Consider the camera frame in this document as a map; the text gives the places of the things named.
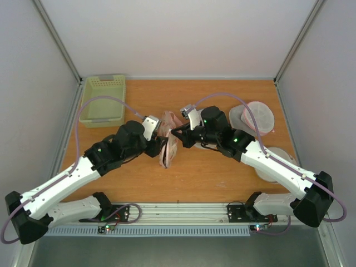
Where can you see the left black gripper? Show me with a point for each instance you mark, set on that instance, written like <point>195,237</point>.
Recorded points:
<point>157,146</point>

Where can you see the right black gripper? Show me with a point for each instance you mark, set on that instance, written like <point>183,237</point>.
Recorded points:
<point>187,136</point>

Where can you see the floral bra laundry bag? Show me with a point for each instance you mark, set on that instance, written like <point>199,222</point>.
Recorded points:
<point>169,121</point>

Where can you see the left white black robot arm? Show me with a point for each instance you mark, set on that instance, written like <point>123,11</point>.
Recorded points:
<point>101,158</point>

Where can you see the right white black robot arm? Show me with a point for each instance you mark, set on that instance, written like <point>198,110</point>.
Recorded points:
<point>309,194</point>

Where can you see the grey trimmed mesh laundry bag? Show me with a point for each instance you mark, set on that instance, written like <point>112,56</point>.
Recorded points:
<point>199,146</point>

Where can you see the pink trimmed mesh laundry bag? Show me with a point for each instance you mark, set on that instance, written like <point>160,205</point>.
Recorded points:
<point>241,119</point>

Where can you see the green plastic basket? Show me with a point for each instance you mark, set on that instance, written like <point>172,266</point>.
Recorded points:
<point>103,112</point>

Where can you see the left small circuit board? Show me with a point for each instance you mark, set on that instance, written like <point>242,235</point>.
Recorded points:
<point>107,228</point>

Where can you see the small circuit board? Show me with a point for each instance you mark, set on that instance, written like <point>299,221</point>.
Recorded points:
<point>107,228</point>
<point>260,227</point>

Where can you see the right small circuit board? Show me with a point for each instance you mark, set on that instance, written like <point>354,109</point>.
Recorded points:
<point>260,227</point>

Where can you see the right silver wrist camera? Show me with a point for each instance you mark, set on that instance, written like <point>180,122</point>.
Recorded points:
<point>190,113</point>

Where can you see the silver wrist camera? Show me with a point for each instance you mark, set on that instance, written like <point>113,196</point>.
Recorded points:
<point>190,113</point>
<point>151,125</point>

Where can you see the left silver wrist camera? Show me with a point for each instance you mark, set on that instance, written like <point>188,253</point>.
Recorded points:
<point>151,125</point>

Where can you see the aluminium front rail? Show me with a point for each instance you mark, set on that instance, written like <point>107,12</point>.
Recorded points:
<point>178,212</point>

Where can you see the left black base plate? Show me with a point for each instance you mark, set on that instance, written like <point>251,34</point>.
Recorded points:
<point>115,213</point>

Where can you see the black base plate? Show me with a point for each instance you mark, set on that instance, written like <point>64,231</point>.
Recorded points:
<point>239,213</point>
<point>115,213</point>

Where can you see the grey slotted cable duct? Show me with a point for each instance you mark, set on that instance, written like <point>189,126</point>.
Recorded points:
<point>144,231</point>

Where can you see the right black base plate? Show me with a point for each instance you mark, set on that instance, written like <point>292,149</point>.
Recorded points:
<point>239,213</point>

